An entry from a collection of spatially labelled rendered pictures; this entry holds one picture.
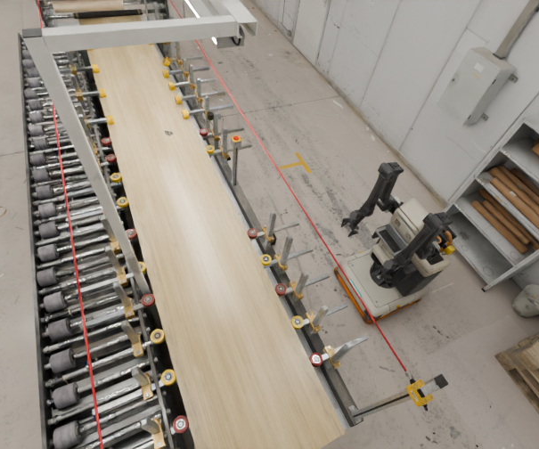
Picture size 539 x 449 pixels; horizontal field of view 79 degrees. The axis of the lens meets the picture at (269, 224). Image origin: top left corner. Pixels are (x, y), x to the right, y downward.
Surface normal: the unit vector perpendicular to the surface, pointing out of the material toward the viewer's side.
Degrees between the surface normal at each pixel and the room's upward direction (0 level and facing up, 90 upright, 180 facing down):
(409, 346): 0
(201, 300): 0
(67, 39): 90
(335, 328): 0
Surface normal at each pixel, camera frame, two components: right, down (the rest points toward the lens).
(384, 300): 0.11, -0.59
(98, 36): 0.41, 0.76
